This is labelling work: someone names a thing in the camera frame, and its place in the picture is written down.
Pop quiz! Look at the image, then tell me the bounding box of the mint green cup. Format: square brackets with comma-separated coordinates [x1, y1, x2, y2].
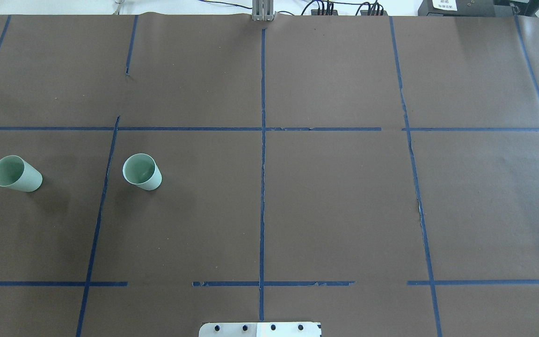
[0, 155, 43, 192]
[122, 153, 162, 190]

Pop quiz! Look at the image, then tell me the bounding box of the brown paper table cover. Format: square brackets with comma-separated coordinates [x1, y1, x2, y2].
[0, 13, 539, 337]

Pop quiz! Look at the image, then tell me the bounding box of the orange black power strip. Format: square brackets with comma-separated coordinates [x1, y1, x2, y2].
[309, 0, 338, 16]

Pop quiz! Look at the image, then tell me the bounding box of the black desktop computer box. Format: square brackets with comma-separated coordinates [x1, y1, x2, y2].
[417, 0, 515, 17]

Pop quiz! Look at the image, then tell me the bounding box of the aluminium frame post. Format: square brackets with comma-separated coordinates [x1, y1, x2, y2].
[252, 0, 276, 22]

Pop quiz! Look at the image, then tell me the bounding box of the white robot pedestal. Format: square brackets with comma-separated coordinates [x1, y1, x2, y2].
[198, 322, 322, 337]

